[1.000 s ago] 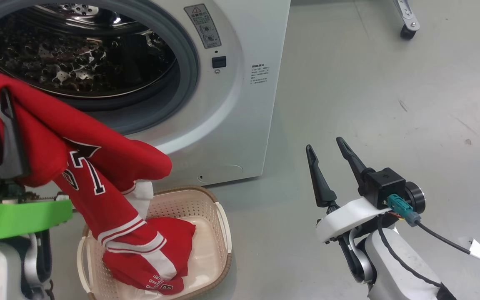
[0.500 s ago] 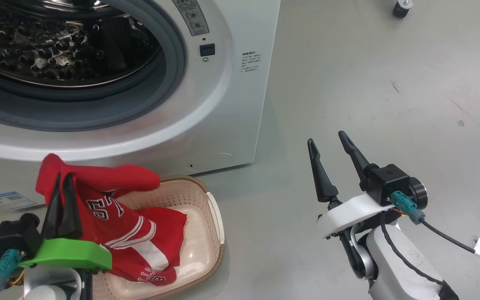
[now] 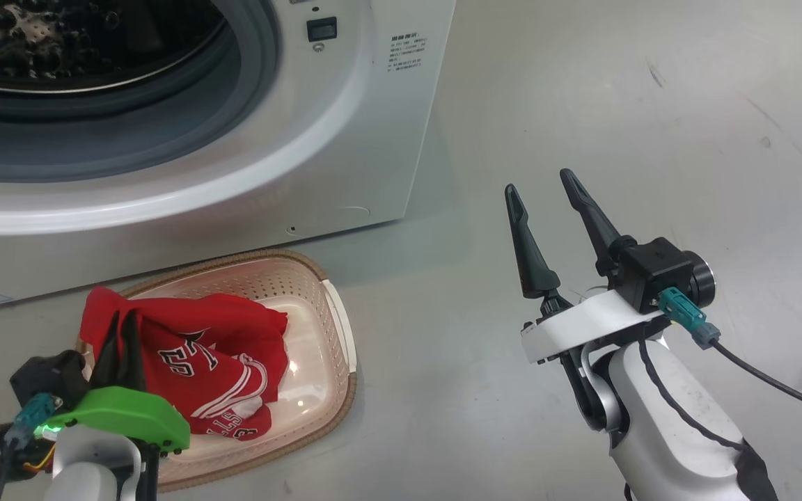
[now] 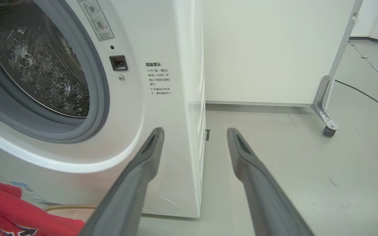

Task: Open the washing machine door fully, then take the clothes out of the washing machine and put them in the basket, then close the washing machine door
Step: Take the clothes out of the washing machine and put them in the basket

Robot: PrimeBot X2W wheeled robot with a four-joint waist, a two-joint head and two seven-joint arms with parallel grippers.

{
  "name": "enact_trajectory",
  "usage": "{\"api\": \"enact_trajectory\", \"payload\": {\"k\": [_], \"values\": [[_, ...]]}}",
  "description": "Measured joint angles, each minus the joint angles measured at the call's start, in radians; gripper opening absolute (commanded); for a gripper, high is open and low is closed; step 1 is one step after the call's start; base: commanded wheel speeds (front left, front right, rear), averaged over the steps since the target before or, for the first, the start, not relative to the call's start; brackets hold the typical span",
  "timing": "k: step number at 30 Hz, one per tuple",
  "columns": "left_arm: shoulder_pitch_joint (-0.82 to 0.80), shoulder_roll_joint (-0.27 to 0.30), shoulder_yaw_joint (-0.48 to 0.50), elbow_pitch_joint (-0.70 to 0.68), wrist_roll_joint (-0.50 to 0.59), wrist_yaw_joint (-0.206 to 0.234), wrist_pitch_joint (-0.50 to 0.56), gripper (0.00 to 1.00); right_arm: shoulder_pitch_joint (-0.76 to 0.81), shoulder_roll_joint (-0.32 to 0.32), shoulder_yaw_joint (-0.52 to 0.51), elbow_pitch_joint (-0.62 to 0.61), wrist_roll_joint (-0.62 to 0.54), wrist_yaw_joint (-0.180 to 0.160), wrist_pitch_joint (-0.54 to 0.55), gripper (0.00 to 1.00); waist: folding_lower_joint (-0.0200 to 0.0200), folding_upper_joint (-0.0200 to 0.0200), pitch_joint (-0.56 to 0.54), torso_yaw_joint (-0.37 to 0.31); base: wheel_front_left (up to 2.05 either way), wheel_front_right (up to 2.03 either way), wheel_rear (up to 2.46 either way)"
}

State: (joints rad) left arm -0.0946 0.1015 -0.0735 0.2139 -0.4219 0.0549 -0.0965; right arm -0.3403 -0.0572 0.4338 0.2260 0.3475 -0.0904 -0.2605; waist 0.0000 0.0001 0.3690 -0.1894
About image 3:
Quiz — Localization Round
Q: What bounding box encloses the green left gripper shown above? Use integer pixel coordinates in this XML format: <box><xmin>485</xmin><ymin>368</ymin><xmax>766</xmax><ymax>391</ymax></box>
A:
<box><xmin>42</xmin><ymin>310</ymin><xmax>192</xmax><ymax>501</ymax></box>

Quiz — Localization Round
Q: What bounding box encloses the printed text notice sticker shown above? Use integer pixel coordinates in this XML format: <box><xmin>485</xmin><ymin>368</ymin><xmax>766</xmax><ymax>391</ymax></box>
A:
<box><xmin>386</xmin><ymin>33</ymin><xmax>430</xmax><ymax>74</ymax></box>

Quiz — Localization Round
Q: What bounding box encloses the white front-load washing machine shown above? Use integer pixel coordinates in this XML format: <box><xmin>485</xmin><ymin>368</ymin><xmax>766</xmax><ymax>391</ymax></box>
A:
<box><xmin>0</xmin><ymin>0</ymin><xmax>457</xmax><ymax>308</ymax></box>

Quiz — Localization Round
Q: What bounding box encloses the cream perforated laundry basket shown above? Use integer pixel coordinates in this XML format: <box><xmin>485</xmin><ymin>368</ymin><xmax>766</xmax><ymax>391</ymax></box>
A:
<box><xmin>76</xmin><ymin>248</ymin><xmax>359</xmax><ymax>492</ymax></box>

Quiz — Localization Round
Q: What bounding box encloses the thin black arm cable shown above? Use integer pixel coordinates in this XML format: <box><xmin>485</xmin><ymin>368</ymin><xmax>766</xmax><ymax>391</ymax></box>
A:
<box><xmin>636</xmin><ymin>324</ymin><xmax>750</xmax><ymax>454</ymax></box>

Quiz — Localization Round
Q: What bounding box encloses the black cable with teal plug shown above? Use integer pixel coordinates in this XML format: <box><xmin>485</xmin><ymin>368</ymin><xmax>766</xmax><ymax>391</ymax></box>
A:
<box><xmin>656</xmin><ymin>287</ymin><xmax>802</xmax><ymax>423</ymax></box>
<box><xmin>0</xmin><ymin>392</ymin><xmax>63</xmax><ymax>501</ymax></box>

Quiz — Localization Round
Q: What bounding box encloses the red and white jersey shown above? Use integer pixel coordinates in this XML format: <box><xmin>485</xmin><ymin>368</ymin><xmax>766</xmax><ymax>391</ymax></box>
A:
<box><xmin>79</xmin><ymin>285</ymin><xmax>290</xmax><ymax>441</ymax></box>

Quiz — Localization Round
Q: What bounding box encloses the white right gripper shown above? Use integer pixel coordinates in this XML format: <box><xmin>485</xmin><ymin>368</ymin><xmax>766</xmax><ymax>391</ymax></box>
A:
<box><xmin>503</xmin><ymin>168</ymin><xmax>673</xmax><ymax>431</ymax></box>

